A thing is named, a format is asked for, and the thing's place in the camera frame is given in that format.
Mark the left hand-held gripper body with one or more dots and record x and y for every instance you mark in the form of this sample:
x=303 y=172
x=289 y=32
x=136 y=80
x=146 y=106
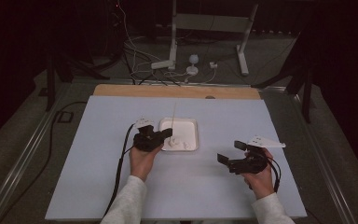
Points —
x=146 y=140

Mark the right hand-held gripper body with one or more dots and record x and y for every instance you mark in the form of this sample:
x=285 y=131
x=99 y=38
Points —
x=250 y=163

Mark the thin wooden skewer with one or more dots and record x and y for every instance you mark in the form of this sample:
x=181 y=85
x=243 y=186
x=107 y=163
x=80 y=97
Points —
x=173 y=115

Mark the white square tray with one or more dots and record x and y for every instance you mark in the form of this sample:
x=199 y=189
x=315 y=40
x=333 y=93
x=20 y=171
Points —
x=186 y=130

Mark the person's right hand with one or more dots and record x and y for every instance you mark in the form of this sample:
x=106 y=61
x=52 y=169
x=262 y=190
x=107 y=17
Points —
x=261 y=183

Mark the person's left hand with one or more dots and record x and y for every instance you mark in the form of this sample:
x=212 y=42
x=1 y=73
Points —
x=141 y=163

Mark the wooden table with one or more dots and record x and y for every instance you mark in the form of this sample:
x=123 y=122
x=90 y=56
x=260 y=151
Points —
x=167 y=91

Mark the white table mat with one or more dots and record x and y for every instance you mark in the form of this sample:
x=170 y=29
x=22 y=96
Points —
x=90 y=155

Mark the white power strip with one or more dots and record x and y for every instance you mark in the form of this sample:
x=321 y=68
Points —
x=162 y=64

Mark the small white adapter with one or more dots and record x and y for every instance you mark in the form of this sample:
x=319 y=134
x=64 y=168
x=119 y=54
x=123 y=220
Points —
x=213 y=65

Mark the black square floor plate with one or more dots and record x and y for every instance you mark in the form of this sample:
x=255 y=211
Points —
x=65 y=117

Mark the black tripod stand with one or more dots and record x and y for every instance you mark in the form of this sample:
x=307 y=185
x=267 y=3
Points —
x=306 y=93
x=50 y=84

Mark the white metal stand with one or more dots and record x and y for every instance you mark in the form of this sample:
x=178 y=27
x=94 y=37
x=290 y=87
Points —
x=209 y=22

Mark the small white round camera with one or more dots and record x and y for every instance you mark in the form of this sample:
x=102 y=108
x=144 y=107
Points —
x=193 y=63

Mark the aluminium floor rail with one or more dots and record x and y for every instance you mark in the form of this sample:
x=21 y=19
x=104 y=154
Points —
x=326 y=161
x=28 y=155

